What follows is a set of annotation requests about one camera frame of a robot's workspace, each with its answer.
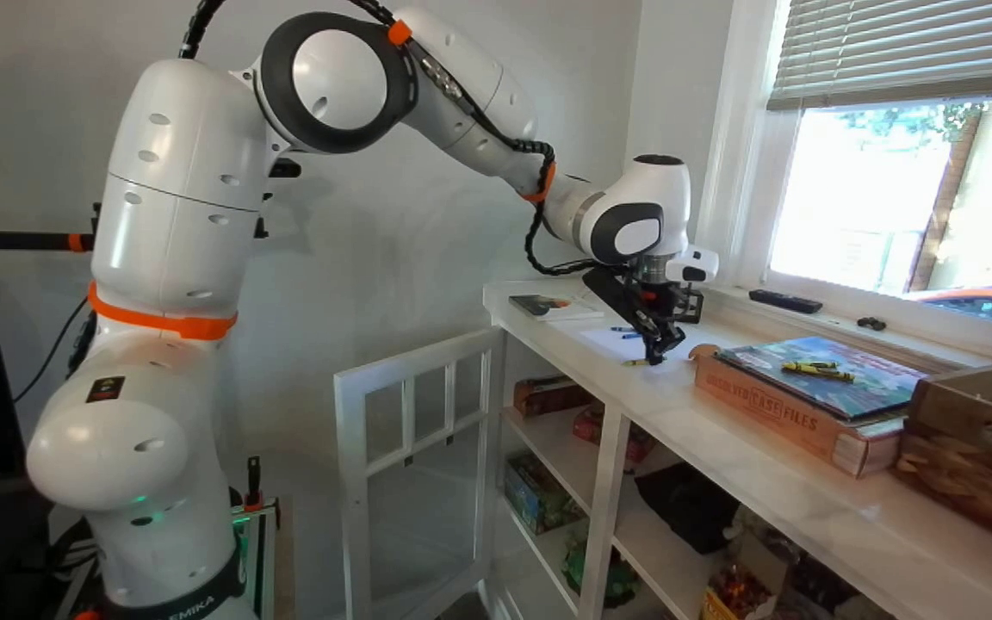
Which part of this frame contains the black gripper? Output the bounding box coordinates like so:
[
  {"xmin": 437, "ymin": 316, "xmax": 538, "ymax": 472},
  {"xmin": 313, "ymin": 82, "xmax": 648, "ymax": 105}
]
[{"xmin": 582, "ymin": 269, "xmax": 701, "ymax": 367}]

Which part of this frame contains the yellow crayon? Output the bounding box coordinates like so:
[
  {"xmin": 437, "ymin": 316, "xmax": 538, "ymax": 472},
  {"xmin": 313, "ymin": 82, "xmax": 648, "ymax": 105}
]
[
  {"xmin": 795, "ymin": 367, "xmax": 854, "ymax": 383},
  {"xmin": 780, "ymin": 362, "xmax": 835, "ymax": 381}
]

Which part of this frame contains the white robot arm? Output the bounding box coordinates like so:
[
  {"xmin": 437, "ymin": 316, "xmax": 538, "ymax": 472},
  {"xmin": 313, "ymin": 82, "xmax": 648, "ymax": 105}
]
[{"xmin": 27, "ymin": 0, "xmax": 691, "ymax": 620}]

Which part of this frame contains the dark flat countertop object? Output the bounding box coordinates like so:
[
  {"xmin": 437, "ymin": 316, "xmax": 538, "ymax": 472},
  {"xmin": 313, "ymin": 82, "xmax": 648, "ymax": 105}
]
[{"xmin": 510, "ymin": 296, "xmax": 568, "ymax": 316}]

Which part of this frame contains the colourful train picture book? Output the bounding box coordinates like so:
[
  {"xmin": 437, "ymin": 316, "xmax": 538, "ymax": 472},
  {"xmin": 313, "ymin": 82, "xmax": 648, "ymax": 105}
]
[{"xmin": 719, "ymin": 333, "xmax": 923, "ymax": 422}]

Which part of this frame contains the red box on shelf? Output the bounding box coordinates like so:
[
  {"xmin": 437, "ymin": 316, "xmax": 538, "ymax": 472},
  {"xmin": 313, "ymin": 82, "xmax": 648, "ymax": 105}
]
[{"xmin": 512, "ymin": 377, "xmax": 587, "ymax": 418}]

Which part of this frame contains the black remote on sill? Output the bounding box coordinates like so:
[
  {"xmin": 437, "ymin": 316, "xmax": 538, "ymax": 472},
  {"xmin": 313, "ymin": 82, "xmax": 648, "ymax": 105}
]
[{"xmin": 748, "ymin": 290, "xmax": 823, "ymax": 315}]

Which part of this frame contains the white shelf cabinet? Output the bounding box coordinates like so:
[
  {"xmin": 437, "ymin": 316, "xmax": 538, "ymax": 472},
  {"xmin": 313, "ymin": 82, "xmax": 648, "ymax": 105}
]
[{"xmin": 478, "ymin": 271, "xmax": 992, "ymax": 620}]

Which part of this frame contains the black bag on shelf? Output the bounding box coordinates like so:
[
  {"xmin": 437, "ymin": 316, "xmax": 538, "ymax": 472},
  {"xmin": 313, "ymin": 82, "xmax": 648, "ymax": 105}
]
[{"xmin": 637, "ymin": 462, "xmax": 735, "ymax": 554}]

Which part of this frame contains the green box on shelf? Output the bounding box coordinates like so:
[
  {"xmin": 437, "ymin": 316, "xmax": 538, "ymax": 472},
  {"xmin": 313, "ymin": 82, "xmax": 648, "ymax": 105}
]
[{"xmin": 502, "ymin": 451, "xmax": 582, "ymax": 533}]

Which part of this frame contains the small black sill object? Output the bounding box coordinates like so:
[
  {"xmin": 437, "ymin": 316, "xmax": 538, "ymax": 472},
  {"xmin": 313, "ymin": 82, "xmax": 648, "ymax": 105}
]
[{"xmin": 856, "ymin": 316, "xmax": 884, "ymax": 331}]

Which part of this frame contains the brown case files box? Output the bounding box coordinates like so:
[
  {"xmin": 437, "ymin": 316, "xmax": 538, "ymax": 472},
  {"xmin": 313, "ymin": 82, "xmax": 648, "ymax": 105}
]
[{"xmin": 691, "ymin": 344, "xmax": 903, "ymax": 480}]

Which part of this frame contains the white cabinet door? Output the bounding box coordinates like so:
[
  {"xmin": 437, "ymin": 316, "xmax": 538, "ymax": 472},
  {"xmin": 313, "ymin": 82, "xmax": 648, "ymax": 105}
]
[{"xmin": 334, "ymin": 329, "xmax": 498, "ymax": 620}]

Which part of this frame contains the grey window blind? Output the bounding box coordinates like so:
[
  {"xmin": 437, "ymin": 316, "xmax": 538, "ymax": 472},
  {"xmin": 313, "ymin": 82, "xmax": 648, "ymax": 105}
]
[{"xmin": 769, "ymin": 0, "xmax": 992, "ymax": 111}]

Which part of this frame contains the wooden crate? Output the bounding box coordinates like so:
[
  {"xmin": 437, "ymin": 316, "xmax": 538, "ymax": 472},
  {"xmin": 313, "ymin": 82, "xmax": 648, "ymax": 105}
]
[{"xmin": 892, "ymin": 369, "xmax": 992, "ymax": 530}]

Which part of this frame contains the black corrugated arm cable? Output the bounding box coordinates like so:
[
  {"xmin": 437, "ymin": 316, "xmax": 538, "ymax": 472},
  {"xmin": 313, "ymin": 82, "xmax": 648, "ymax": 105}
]
[{"xmin": 179, "ymin": 0, "xmax": 601, "ymax": 280}]

